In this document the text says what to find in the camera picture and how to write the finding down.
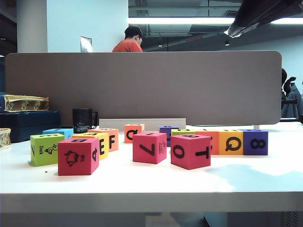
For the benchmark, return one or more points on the orange foam block with X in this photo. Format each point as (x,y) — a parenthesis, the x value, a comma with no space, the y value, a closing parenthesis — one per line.
(116,142)

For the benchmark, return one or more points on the black chair armrest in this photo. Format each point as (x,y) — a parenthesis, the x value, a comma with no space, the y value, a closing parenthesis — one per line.
(288,102)

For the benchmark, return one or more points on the purple foam block with G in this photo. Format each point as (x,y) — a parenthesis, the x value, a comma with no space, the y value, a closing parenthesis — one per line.
(247,151)

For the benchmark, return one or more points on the ceiling light strip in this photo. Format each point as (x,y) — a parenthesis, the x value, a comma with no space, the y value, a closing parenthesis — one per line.
(177,20)

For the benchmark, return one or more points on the ceiling spot lamp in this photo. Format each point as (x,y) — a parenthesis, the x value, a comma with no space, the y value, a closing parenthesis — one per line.
(227,43)

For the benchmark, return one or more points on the brown desk partition panel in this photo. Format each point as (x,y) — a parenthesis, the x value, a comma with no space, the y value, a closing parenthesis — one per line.
(165,82)

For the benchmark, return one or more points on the yellow foam block with Q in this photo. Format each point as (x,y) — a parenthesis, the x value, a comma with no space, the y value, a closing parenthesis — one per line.
(222,151)

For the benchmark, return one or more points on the orange foam block with D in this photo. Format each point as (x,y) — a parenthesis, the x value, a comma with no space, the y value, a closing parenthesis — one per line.
(127,127)

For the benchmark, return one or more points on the white partition foot bracket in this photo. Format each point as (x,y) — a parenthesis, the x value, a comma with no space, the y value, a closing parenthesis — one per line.
(256,127)

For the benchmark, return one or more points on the black mug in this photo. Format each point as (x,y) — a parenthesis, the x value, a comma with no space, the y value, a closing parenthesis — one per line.
(80,118)

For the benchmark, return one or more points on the person in orange shirt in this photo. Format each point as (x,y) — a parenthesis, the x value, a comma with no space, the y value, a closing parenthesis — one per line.
(127,46)

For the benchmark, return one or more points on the yellow foam block with A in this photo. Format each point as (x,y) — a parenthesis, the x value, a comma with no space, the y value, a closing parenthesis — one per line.
(107,151)

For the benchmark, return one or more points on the pink foam block with T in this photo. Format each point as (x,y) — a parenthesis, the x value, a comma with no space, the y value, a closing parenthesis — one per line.
(187,163)

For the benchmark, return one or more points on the small cream ornate box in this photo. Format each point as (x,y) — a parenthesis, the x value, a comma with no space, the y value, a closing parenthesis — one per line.
(4,139)

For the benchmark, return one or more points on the long cream ornate box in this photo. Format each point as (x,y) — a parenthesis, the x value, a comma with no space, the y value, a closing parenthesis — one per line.
(23,98)

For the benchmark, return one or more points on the black chair headrest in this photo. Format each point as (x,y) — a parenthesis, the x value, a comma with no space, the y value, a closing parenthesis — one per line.
(290,86)

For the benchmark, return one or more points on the green foam block with N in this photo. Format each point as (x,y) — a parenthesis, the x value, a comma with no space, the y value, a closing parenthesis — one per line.
(189,133)

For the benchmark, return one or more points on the person with glasses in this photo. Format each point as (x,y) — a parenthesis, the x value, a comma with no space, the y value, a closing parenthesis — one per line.
(283,78)

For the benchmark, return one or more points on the framed wall sign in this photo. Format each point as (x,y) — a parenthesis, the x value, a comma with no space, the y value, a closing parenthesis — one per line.
(85,45)

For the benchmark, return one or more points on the pink foam block with Yak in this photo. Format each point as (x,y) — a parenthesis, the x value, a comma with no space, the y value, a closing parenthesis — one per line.
(78,169)

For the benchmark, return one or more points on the grey jacket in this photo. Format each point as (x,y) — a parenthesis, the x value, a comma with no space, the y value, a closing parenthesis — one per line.
(293,106)

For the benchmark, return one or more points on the purple foam block with R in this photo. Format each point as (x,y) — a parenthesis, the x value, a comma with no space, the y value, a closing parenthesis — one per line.
(163,130)

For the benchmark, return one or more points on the dark round object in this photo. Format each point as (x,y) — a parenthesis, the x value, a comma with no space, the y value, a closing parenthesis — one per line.
(301,119)

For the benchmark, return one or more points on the pink foam block with 7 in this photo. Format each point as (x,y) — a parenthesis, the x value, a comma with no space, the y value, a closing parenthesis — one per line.
(139,156)

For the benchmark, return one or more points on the orange foam block with I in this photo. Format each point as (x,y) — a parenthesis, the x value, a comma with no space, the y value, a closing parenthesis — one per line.
(214,146)

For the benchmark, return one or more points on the blue box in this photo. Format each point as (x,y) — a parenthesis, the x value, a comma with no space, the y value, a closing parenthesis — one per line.
(2,104)

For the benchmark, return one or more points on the blue foam letter block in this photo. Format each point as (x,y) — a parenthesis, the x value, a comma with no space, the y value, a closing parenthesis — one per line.
(64,131)

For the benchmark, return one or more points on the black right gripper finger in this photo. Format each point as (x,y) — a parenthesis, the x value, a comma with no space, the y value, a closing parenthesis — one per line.
(260,22)
(272,7)

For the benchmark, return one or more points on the green foam block with Duck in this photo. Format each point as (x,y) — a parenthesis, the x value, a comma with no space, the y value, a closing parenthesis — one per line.
(42,153)

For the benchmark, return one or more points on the navy blue case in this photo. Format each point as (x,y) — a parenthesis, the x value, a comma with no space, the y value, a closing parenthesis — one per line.
(28,125)

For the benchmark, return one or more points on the red ceiling sign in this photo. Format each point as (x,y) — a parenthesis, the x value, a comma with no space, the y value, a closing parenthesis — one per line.
(194,39)

